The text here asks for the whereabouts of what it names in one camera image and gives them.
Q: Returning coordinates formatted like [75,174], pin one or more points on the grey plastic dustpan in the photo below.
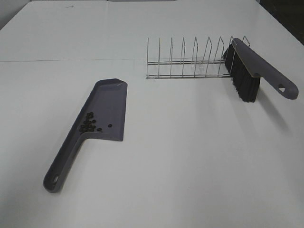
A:
[108,98]

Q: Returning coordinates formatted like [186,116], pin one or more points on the chrome wire dish rack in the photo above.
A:
[187,62]

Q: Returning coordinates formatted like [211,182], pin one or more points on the grey hand brush black bristles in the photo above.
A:
[247,68]

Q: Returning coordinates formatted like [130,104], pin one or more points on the pile of coffee beans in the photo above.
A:
[94,123]

